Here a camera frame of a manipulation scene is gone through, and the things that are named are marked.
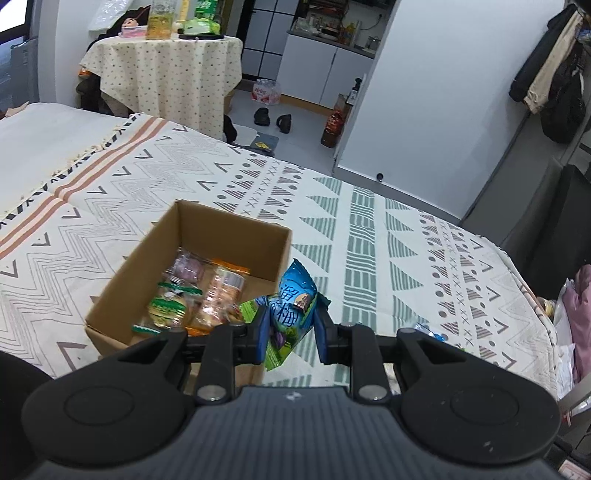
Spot blue snack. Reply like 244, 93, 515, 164
413, 323, 448, 342

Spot round table with dotted cloth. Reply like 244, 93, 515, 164
80, 37, 242, 139

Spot blue green snack bag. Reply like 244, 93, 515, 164
238, 259, 331, 371

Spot dark red oil bottle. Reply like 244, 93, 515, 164
321, 78, 363, 148

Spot yellow drink bottle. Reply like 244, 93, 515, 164
145, 0, 178, 40

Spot black slipper right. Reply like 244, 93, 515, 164
276, 114, 293, 134

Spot hanging coats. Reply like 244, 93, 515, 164
509, 3, 588, 145

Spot orange cracker packet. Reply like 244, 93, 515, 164
186, 259, 250, 337

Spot white kitchen cabinet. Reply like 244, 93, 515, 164
277, 33, 374, 108

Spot black slipper left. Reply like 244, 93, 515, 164
253, 107, 270, 127

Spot black chair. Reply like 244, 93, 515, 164
502, 163, 590, 299

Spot pack of water bottles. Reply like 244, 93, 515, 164
252, 78, 281, 106

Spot purple snack packet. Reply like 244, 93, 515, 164
166, 248, 208, 287

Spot pink bedding pile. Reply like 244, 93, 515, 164
554, 264, 590, 398

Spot white bed sheet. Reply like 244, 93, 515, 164
0, 103, 126, 214

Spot pink tissue box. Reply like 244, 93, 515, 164
119, 18, 147, 39

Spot green biscuit packet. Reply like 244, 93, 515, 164
131, 281, 202, 335

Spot black slipper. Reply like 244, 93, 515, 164
253, 107, 270, 127
276, 114, 293, 134

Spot brown cardboard box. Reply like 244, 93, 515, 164
85, 200, 291, 357

